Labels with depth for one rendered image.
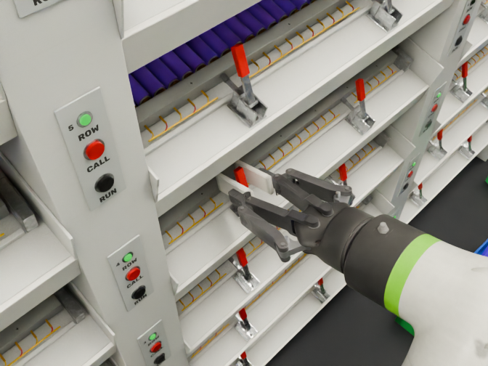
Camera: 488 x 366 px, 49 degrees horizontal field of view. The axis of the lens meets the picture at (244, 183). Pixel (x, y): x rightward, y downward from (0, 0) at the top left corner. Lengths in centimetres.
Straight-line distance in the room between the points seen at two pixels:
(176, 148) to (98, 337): 26
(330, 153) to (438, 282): 39
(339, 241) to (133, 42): 31
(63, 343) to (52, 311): 4
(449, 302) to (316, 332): 102
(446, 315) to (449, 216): 132
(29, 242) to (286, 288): 73
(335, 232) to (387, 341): 98
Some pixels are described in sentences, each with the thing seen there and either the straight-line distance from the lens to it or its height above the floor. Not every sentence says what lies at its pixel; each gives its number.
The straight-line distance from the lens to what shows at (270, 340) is 135.
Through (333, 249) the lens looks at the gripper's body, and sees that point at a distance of 61.
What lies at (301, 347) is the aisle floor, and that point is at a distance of 152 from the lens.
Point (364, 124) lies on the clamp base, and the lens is 91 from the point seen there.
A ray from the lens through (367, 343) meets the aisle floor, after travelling 155.
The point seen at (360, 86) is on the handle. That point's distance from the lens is 88.
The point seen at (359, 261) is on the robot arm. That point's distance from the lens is 58.
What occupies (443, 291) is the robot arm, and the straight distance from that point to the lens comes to 55.
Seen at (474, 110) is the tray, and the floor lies 36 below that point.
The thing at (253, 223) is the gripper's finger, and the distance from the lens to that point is 66.
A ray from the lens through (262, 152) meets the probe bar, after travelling 82.
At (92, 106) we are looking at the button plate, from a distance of 44.
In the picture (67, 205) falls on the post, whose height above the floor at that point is 103.
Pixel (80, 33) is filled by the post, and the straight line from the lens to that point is 40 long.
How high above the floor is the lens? 139
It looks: 50 degrees down
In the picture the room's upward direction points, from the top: straight up
